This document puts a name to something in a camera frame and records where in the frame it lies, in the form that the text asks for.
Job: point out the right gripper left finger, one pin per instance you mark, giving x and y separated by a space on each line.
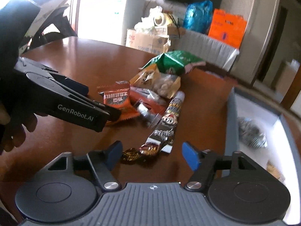
102 162

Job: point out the person's left hand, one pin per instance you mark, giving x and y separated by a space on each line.
14 134

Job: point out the brown white-label snack packet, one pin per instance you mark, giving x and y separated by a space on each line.
273 170

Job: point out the pink clear candy packet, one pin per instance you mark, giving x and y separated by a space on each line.
148 94

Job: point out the clear bag of dark seeds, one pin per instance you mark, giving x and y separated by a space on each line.
251 133

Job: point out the white cabinet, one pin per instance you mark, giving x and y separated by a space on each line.
108 20

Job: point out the blue plastic bag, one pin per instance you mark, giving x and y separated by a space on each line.
198 16

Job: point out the small clear candy packet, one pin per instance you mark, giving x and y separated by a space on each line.
152 119

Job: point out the long black cartoon snack tube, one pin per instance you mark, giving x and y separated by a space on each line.
163 135

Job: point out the white covered bench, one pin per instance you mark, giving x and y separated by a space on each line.
210 50

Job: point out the grey shallow box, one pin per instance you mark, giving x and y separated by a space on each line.
281 148

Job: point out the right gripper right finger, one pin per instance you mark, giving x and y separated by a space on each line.
202 163

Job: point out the orange snack packet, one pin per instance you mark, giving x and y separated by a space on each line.
117 96

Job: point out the gold wrapped candy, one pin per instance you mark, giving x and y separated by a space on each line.
145 153

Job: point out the green snack bag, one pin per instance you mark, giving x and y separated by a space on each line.
177 62

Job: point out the red-brown snack stick packet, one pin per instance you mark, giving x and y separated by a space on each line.
152 105

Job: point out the kraft peanut bag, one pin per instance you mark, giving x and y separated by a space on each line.
165 85

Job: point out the white plastic bag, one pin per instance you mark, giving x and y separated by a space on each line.
155 21

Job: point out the small cardboard box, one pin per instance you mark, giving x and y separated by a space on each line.
171 31

